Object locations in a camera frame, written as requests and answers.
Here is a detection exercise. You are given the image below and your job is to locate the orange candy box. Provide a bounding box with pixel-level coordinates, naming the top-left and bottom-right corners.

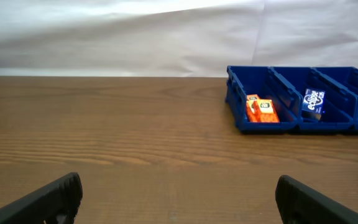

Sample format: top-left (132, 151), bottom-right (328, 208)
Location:
top-left (253, 99), bottom-right (280, 123)
top-left (246, 94), bottom-right (260, 123)

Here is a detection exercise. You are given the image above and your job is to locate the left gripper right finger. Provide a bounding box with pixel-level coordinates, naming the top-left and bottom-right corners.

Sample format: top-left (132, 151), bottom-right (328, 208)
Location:
top-left (275, 174), bottom-right (358, 224)

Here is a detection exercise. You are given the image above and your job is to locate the blue tray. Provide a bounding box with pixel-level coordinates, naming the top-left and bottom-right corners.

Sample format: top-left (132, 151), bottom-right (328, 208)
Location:
top-left (224, 65), bottom-right (358, 135)

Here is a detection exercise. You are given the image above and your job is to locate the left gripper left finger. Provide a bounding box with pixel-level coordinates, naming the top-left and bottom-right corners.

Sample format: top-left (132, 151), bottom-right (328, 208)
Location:
top-left (0, 172), bottom-right (83, 224)

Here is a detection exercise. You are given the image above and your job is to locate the blue candy pack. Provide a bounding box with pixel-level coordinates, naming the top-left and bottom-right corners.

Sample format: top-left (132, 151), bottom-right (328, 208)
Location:
top-left (301, 88), bottom-right (326, 121)

